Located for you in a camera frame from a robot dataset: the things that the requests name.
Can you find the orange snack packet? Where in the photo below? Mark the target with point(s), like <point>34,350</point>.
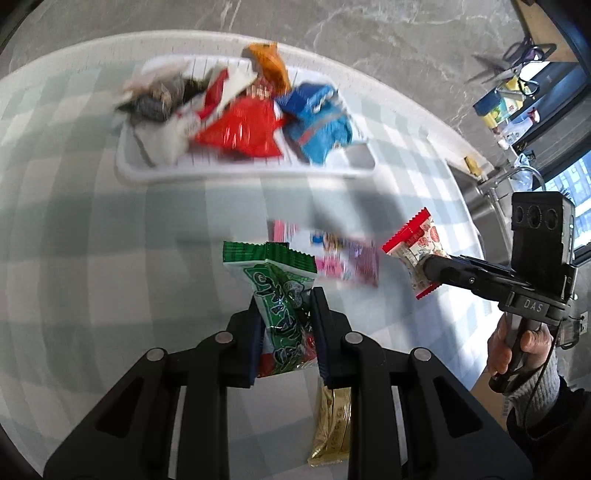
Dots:
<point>271,65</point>

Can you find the green seaweed snack packet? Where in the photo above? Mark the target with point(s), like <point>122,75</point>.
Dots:
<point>281,280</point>

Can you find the right hand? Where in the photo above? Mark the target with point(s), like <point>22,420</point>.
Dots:
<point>535,344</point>

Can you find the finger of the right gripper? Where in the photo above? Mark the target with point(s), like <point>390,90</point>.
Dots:
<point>434,267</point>
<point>471,270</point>

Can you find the red shiny snack packet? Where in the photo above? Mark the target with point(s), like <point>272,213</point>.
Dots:
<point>246,127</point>

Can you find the white red snack packet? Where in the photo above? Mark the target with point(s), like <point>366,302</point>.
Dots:
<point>162,144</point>

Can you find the white plastic tray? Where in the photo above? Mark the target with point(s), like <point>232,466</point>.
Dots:
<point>357,160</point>

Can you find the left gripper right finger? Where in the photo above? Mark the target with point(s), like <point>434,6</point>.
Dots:
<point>328,327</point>

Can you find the grey sleeve forearm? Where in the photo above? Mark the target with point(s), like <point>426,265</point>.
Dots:
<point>550,423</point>

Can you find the gold snack packet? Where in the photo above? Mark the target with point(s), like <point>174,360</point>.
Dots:
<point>332,438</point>

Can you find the steel sink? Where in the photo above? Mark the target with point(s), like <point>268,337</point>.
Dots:
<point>490,205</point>

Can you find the pink cartoon snack packet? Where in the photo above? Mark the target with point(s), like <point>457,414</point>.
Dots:
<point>336,257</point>

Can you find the light blue snack packet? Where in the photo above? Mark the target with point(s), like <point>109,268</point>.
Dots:
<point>318,122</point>

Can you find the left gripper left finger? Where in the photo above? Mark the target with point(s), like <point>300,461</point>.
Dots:
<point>251,341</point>

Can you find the red white small packet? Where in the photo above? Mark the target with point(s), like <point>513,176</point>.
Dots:
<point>412,244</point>

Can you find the black snack packet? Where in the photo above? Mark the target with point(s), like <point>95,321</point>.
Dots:
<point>157,100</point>

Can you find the green check tablecloth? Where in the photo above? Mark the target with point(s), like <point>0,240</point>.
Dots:
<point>95,270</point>

